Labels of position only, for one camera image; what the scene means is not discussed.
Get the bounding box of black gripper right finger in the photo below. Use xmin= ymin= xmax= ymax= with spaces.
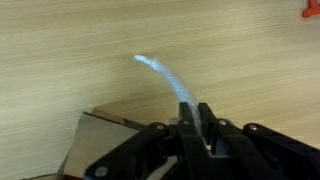
xmin=198 ymin=102 xmax=320 ymax=180

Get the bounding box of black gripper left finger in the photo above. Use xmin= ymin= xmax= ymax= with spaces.
xmin=83 ymin=101 xmax=208 ymax=180

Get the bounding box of cardboard shipping box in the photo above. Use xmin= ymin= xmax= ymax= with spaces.
xmin=19 ymin=106 xmax=149 ymax=180

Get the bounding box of white rope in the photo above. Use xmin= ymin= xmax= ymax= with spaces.
xmin=134 ymin=54 xmax=203 ymax=134

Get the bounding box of small red object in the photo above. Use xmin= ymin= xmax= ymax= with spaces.
xmin=301 ymin=0 xmax=320 ymax=19

